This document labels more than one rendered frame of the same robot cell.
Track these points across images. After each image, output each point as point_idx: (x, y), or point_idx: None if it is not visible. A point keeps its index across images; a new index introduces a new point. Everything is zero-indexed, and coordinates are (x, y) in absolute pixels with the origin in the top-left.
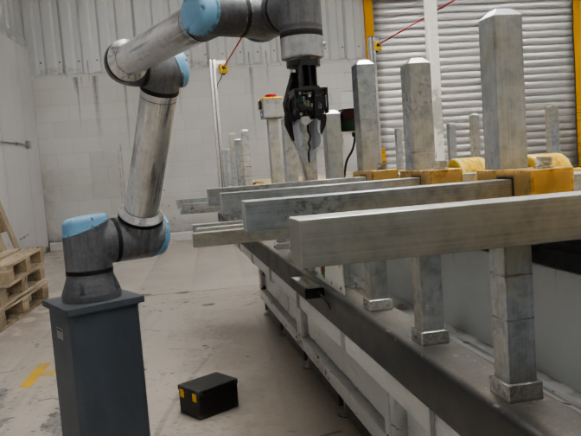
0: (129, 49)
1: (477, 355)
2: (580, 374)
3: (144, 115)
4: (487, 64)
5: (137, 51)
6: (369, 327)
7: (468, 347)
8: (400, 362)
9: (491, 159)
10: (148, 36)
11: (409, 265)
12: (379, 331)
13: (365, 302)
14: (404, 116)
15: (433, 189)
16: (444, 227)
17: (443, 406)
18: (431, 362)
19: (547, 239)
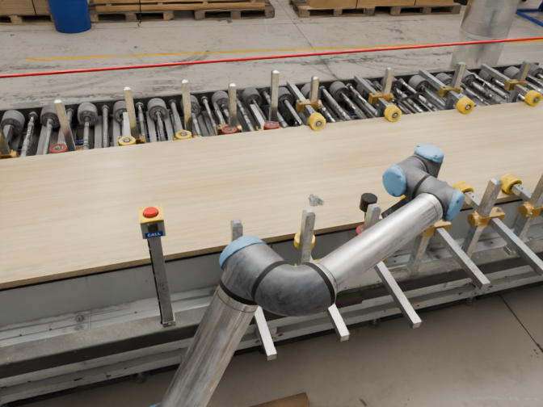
0: (365, 270)
1: (475, 252)
2: (450, 236)
3: (248, 325)
4: None
5: (377, 263)
6: (429, 278)
7: (402, 257)
8: (459, 274)
9: (538, 204)
10: (397, 245)
11: (321, 249)
12: (441, 274)
13: (415, 273)
14: (490, 200)
15: None
16: None
17: (488, 270)
18: (484, 263)
19: None
